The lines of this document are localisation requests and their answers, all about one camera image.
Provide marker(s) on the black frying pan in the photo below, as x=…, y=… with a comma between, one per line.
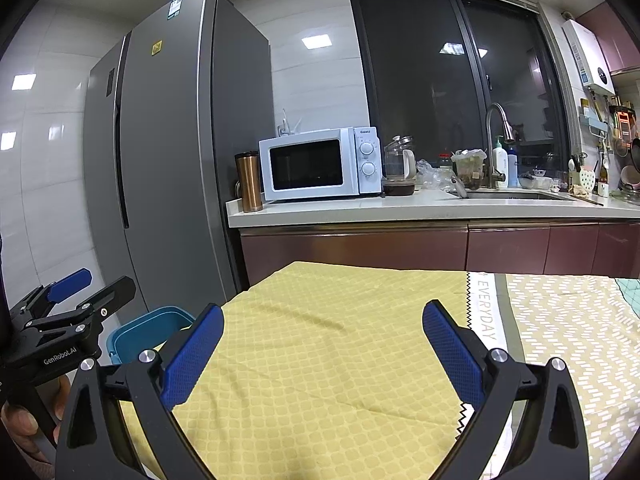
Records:
x=636, y=152

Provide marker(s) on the copper thermos flask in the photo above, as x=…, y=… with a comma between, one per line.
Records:
x=248, y=185

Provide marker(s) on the blue plastic bin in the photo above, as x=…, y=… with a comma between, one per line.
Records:
x=145, y=330

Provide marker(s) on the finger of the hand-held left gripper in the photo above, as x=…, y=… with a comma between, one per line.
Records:
x=70, y=282
x=112, y=295

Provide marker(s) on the person's left hand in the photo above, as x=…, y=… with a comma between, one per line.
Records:
x=17, y=422

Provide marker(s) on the maroon wall cabinet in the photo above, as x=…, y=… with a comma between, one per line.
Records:
x=620, y=45

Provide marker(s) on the white water heater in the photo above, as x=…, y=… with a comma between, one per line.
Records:
x=590, y=55

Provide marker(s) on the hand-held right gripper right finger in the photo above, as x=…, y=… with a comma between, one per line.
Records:
x=452, y=355

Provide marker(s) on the clear plastic bags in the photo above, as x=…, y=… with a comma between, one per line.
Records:
x=432, y=175

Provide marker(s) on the steel kitchen faucet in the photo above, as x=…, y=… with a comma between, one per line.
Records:
x=492, y=125

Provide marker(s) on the white dotted pot holder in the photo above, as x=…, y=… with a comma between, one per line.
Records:
x=589, y=180

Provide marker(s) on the teal quilted cloth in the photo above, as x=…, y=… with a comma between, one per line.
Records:
x=631, y=292

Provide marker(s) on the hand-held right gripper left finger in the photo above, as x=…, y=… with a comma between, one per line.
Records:
x=195, y=360

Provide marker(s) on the clear plastic food container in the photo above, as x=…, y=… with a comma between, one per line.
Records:
x=470, y=172

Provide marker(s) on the zigzag patterned tablecloth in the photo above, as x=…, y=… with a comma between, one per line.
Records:
x=560, y=335

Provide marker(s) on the white pump bottle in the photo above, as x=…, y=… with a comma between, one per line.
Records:
x=499, y=165

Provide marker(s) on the dark kitchen window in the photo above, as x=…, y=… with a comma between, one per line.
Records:
x=425, y=70

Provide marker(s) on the grey refrigerator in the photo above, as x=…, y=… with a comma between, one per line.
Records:
x=175, y=160

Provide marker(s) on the steel cooking pot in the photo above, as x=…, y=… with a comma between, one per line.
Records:
x=630, y=180

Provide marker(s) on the glass electric kettle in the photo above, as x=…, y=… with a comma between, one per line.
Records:
x=399, y=165

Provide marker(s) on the wall utensil rack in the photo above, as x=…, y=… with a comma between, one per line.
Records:
x=595, y=120

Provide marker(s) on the blue detergent bottle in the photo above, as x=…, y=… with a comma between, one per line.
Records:
x=512, y=167

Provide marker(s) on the maroon kitchen counter cabinet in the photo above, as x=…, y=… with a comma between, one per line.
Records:
x=400, y=255

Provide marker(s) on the white microwave oven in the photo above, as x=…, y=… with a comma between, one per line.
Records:
x=305, y=165

